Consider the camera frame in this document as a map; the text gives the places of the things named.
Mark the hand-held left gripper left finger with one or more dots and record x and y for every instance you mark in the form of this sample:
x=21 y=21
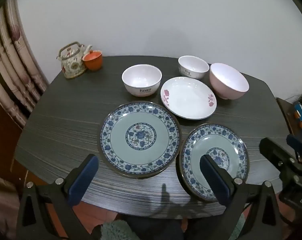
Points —
x=83 y=180

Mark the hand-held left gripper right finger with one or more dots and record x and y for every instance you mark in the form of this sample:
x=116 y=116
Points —
x=213 y=177

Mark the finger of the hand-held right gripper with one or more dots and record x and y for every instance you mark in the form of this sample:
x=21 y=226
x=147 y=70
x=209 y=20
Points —
x=273 y=152
x=296 y=145

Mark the blue floral patterned plate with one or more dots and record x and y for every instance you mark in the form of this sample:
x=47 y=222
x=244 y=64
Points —
x=198 y=152
x=139 y=138

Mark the white plate with pink flowers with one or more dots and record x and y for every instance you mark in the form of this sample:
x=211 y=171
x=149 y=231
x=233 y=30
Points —
x=188 y=97

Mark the pink bowl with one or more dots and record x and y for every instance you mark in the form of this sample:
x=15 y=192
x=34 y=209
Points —
x=228 y=80

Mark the small white printed bowl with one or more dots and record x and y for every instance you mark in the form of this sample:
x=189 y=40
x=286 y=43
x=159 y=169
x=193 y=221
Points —
x=193 y=66

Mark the large white printed bowl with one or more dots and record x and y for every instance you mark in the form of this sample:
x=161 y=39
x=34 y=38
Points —
x=141 y=80

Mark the dark wooden side cabinet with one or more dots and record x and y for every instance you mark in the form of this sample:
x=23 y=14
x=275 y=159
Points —
x=285 y=112

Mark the person's dark pants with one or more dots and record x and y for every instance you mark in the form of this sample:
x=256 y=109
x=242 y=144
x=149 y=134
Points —
x=153 y=228

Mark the beige cloth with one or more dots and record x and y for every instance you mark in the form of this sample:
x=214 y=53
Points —
x=3 y=205

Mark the floral ceramic teapot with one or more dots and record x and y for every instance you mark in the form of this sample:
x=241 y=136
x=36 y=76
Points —
x=72 y=63

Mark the orange lidded cup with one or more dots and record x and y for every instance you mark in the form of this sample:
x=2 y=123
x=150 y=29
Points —
x=92 y=60

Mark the beige patterned curtain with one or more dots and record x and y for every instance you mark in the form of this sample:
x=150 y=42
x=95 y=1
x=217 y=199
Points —
x=13 y=62

